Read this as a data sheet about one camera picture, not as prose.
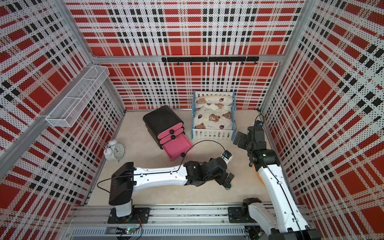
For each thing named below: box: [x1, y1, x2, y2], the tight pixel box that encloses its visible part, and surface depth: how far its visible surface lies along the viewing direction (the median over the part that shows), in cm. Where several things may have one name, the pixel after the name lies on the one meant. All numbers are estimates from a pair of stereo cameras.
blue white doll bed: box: [191, 90, 237, 141], surface depth 106 cm
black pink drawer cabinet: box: [142, 105, 193, 162], surface depth 97 cm
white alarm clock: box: [103, 139, 125, 163], surface depth 90 cm
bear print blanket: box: [193, 95, 234, 130], surface depth 107 cm
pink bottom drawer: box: [162, 133, 193, 162], surface depth 98 cm
